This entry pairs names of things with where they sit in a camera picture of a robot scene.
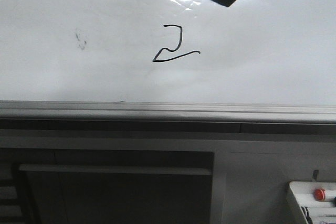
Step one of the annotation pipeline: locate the white marker tray box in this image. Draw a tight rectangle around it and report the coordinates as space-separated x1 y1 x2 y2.
287 181 335 223

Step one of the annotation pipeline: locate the white whiteboard with aluminium frame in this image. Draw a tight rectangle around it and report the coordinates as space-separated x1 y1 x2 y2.
1 0 335 135

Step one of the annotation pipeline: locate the dark cabinet with white bar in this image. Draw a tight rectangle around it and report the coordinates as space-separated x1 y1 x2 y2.
1 148 214 223

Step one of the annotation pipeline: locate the red capped marker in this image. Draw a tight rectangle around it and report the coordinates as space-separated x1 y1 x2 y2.
313 188 336 202

